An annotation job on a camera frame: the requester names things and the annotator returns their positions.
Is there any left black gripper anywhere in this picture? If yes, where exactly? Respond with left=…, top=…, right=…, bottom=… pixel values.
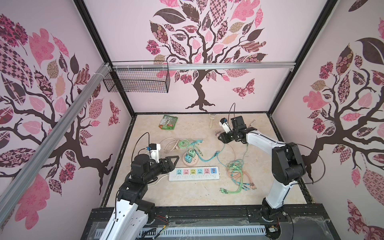
left=143, top=156, right=180, bottom=183

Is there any teal charger plug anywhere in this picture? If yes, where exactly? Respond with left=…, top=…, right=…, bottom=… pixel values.
left=184, top=154, right=194, bottom=164

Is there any light green charger plug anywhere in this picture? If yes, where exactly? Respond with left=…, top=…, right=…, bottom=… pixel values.
left=188, top=150, right=196, bottom=158

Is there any light green usb cable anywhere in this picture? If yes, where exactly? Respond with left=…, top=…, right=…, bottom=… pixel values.
left=178, top=139, right=205, bottom=151

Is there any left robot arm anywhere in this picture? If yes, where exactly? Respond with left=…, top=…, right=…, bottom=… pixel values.
left=101, top=154, right=180, bottom=240

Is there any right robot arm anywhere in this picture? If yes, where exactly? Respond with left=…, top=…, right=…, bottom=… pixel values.
left=218, top=116, right=306, bottom=222

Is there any round pink socket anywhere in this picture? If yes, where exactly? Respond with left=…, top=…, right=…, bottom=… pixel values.
left=183, top=156, right=199, bottom=167

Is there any white multicolour power strip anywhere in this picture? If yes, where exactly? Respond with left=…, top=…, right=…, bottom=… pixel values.
left=169, top=166, right=221, bottom=182

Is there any cream vegetable peeler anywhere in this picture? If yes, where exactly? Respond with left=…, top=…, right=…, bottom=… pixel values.
left=209, top=114, right=217, bottom=129

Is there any green snack packet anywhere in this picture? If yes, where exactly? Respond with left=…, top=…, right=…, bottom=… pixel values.
left=159, top=115, right=178, bottom=130

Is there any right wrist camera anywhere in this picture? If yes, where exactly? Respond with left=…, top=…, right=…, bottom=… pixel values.
left=219, top=118, right=232, bottom=134

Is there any pink coiled socket cable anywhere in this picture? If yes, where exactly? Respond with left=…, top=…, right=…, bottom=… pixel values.
left=160, top=137, right=183, bottom=154

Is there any tangled charging cables bundle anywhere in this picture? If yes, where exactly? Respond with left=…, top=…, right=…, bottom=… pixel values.
left=194, top=140, right=258, bottom=195

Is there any white vented cable duct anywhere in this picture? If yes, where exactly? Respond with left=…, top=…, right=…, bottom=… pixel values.
left=98, top=226, right=266, bottom=240

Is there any black wire basket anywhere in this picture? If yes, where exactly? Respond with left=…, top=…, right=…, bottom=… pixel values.
left=103, top=60, right=171, bottom=93

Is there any back aluminium rail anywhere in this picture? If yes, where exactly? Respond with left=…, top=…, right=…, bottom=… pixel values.
left=113, top=62, right=296, bottom=71

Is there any aluminium rail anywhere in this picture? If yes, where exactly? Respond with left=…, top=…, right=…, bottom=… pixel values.
left=113, top=62, right=296, bottom=71
left=1, top=63, right=111, bottom=224

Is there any black front base frame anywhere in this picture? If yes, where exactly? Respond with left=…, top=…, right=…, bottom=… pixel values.
left=81, top=204, right=340, bottom=240

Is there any left aluminium rail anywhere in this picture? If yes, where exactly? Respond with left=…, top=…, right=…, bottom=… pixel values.
left=1, top=63, right=111, bottom=224

